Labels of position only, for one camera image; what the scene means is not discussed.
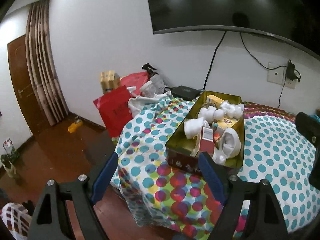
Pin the yellow grey rope ball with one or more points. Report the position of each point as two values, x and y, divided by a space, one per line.
207 105

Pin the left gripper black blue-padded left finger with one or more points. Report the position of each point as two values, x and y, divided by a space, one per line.
50 219

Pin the white cloth pile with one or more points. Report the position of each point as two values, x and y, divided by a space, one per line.
136 104

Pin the clear plastic bag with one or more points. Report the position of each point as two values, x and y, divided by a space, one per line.
231 110

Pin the black power adapter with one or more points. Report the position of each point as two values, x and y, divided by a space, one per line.
292 73

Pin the checkered red white cloth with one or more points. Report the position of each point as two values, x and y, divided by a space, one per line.
16 219

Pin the red plastic bag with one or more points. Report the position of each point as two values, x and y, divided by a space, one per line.
134 81

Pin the red paper gift bag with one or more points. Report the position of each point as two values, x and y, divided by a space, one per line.
114 110

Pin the yellow smiling medicine box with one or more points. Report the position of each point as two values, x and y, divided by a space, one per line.
226 123

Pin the gold metal tin box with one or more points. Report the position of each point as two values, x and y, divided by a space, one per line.
215 124

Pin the black set-top box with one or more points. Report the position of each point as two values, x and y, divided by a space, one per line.
184 92

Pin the polka dot bed sheet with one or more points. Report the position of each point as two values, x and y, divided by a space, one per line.
159 194

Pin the yellow floor object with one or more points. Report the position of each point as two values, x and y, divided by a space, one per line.
75 125

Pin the beige wall socket plate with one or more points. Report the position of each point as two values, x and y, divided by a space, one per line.
277 74

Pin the red cigarette box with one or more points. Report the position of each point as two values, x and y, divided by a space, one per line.
206 141

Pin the brown cardboard box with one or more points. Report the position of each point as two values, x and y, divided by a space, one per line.
109 80

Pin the teal cloth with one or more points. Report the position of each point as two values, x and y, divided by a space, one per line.
314 119

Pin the brown curtain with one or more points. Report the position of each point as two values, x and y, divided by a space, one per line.
40 64

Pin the small potted plant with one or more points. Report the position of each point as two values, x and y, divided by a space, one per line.
8 158

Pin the brown wooden door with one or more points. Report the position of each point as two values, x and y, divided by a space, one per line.
33 114

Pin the small white sock bundle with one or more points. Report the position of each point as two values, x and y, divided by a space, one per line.
211 113

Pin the black spray bottle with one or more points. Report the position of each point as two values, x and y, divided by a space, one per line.
155 78

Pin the black wall television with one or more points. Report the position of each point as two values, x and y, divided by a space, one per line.
295 22

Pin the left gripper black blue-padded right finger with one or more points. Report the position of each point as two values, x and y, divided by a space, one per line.
265 219

